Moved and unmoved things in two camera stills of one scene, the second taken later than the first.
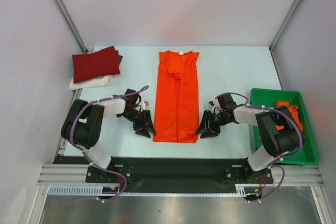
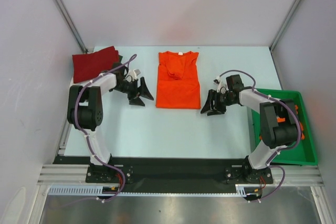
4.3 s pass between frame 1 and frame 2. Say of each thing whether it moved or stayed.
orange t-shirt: moved
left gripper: moved
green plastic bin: stayed
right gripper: moved
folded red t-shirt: stayed
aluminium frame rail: stayed
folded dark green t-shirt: stayed
